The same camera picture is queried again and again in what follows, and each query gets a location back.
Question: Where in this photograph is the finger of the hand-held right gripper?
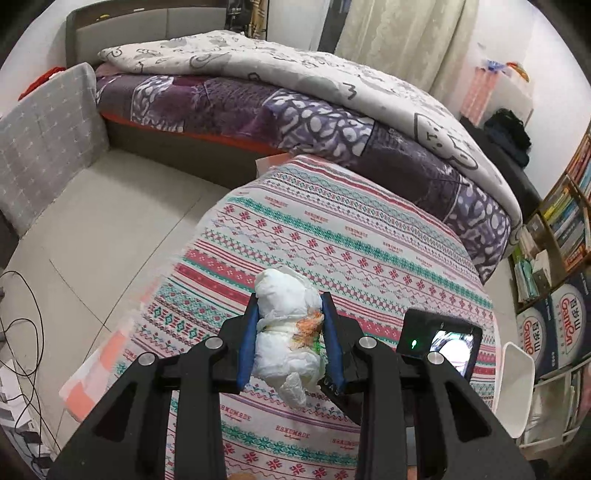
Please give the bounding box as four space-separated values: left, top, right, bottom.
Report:
318 387 365 426

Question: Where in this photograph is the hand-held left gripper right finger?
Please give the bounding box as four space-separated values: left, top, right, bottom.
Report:
320 292 539 480

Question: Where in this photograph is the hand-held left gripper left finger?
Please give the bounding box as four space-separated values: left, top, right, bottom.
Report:
46 293 262 480

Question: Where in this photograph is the white wrapper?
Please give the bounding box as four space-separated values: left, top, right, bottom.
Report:
252 267 324 411

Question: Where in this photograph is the white plastic bin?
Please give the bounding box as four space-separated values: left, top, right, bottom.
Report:
492 342 537 440

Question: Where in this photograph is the pink teal striped cloth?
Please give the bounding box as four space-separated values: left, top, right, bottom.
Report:
124 154 502 480

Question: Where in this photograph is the blue white carton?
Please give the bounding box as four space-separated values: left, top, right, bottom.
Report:
515 300 560 376
549 272 591 370

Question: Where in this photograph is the wooden bookshelf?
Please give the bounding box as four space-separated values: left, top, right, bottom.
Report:
508 124 591 455

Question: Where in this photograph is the row of books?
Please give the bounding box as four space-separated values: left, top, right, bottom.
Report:
540 134 591 273

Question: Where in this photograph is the black clothes pile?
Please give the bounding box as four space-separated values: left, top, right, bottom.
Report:
482 108 533 168

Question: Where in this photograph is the pink checked towel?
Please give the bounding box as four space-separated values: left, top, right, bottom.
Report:
462 67 502 126

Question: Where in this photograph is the purple patterned blanket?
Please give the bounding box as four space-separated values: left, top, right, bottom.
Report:
95 74 513 283

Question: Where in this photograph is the white cabinet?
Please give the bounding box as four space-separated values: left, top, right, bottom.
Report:
489 65 536 127

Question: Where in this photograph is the pale grey printed quilt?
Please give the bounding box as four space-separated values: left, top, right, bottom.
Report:
97 30 523 222

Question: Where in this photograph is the grey checked cushion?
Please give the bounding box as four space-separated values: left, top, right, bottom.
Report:
0 62 112 236

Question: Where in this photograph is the beige curtain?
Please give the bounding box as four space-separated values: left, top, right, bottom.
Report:
335 0 479 93

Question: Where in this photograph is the red cloth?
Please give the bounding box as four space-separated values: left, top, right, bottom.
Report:
18 67 68 101

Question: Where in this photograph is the grey upholstered bed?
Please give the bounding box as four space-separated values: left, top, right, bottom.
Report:
65 0 296 190

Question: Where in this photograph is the black cable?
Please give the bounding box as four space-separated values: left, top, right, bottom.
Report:
0 270 62 455

